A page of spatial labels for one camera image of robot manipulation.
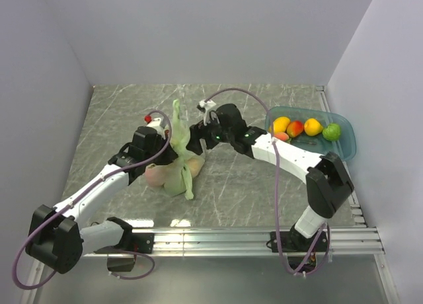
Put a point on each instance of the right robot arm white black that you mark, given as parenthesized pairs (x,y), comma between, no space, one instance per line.
(327,181)

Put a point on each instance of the green printed plastic bag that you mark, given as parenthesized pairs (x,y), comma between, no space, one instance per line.
(179,180)

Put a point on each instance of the pink peach with leaf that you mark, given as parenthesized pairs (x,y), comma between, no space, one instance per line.
(282,136)

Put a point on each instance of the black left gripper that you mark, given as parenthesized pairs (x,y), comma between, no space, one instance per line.
(170,154)

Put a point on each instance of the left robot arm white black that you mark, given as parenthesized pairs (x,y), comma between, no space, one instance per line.
(57,237)

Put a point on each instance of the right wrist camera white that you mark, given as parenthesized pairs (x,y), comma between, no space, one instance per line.
(206,107)

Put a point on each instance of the orange fruit in bag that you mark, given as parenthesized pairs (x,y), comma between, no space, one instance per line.
(195,165)

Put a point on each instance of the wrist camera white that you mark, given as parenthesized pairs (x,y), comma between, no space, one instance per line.
(206,107)
(159,124)

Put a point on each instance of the black box under rail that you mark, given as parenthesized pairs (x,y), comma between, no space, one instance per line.
(120,263)

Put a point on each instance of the teal transparent plastic tray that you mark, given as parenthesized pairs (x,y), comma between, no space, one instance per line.
(345,147)

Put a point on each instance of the red yellow mango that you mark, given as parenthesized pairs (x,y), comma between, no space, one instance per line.
(295,128)

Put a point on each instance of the green custard apple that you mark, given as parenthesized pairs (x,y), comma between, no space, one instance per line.
(332,132)

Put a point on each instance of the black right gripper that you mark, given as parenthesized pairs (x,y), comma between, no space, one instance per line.
(199,131)

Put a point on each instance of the yellow lemon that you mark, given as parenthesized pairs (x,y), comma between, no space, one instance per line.
(313,127)

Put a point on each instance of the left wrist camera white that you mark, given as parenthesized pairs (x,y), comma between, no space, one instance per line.
(159,124)

